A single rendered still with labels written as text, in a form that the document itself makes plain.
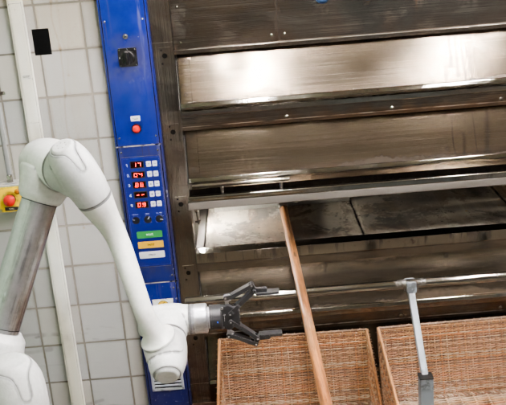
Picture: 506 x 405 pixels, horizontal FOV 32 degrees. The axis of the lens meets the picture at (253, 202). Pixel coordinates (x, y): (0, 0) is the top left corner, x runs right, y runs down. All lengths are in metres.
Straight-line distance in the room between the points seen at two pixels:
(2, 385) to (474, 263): 1.75
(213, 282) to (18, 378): 1.08
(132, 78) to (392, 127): 0.90
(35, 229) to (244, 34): 0.99
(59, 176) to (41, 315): 1.07
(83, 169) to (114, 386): 1.29
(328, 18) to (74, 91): 0.88
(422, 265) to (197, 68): 1.08
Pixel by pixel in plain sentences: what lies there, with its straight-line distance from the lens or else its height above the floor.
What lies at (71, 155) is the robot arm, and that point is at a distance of 2.36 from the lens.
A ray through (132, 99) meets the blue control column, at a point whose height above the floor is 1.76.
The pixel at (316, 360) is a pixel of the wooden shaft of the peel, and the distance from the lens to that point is 2.37.
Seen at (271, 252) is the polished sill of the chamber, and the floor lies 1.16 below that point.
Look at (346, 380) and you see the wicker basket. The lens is 3.34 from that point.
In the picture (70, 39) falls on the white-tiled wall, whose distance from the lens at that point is 3.05.
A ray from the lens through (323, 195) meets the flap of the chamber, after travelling 2.99.
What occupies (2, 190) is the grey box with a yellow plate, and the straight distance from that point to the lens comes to 3.14.
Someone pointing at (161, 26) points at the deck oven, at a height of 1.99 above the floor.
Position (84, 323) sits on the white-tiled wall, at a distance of 3.35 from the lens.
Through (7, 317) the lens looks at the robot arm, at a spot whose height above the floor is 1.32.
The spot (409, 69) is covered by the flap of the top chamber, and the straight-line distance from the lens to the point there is 3.07.
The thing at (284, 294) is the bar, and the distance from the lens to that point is 2.85.
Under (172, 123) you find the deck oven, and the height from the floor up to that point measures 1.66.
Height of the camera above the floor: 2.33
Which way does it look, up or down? 18 degrees down
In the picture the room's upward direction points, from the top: 5 degrees counter-clockwise
